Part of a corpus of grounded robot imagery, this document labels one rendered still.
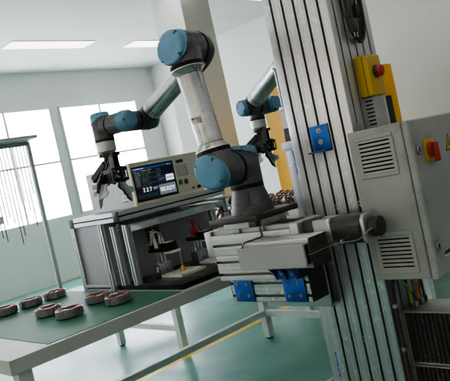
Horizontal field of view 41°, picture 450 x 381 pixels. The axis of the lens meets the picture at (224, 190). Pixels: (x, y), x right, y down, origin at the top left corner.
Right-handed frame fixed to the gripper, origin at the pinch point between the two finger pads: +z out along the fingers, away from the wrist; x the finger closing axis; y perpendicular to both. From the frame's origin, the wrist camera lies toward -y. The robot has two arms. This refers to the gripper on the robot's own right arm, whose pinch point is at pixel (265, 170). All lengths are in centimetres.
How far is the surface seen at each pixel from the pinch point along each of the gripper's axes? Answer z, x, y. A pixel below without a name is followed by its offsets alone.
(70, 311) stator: 37, -103, -26
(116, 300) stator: 38, -87, -18
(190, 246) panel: 31, -16, -48
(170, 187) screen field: -1.3, -30.4, -36.0
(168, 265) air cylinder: 35, -43, -35
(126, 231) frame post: 13, -64, -33
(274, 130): -35, 309, -236
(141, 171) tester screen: -12, -45, -36
